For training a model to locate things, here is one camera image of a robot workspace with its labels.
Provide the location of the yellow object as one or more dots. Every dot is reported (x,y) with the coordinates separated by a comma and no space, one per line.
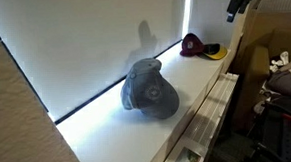
(218,52)

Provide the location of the maroon cap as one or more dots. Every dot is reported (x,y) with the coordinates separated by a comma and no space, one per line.
(190,45)

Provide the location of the grey cap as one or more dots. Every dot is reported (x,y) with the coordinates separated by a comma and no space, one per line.
(149,91)

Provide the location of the large brown cardboard box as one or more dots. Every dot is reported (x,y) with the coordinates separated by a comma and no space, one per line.
(256,31)

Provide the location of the white socks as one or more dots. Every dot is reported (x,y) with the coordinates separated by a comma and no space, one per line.
(278,63)

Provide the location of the grey clothing pile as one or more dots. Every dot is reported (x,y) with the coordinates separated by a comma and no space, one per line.
(289,83)

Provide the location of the white radiator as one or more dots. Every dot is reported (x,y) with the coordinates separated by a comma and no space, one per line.
(207,114)

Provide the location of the black stand with red part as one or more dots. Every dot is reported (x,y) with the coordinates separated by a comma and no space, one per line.
(275,131)

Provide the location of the white roller blind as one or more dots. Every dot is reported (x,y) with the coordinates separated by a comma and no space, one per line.
(83,44)

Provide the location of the photo postcard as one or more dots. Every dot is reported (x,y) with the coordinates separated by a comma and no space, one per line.
(186,159)

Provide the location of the black blind bottom bar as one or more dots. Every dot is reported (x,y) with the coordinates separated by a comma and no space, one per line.
(86,102)

